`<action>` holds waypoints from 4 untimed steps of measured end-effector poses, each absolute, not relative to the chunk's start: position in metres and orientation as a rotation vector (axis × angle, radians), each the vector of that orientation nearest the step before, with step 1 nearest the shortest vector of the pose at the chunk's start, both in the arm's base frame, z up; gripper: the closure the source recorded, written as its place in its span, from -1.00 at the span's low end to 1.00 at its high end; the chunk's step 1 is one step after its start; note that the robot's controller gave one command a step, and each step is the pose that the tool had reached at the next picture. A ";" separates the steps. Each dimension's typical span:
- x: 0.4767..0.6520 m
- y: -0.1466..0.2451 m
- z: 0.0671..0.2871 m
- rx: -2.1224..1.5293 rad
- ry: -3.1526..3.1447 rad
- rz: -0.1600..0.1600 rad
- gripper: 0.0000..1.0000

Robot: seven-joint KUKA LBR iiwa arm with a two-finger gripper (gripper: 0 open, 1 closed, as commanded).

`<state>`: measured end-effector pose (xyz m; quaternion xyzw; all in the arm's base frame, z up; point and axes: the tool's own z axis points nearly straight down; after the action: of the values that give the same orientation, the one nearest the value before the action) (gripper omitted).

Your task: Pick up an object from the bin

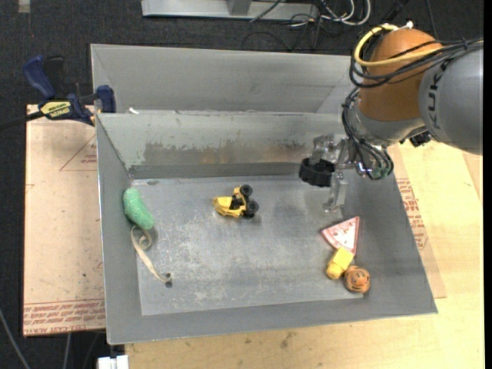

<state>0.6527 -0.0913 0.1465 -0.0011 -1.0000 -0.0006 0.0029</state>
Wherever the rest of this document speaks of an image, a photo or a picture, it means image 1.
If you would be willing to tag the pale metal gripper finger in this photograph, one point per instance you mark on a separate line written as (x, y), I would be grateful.
(330, 200)
(342, 192)

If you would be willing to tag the pink triangle piece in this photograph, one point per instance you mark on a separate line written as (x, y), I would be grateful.
(346, 233)

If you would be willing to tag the yellow toy block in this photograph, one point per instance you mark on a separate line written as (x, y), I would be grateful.
(339, 263)

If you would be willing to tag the orange striped tiger ball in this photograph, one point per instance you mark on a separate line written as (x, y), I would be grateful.
(357, 279)

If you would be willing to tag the yellow toy vehicle black wheels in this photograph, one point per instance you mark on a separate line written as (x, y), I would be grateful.
(232, 204)

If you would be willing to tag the grey metal bin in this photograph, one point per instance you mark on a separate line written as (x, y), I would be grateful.
(230, 260)

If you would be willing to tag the green bumpy pickle toy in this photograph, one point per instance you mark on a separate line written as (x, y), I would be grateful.
(137, 210)

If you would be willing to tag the brown cardboard board red print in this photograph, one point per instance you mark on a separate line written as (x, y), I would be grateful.
(61, 225)

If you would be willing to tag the black cylinder on white bracket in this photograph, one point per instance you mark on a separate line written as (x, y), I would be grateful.
(316, 173)

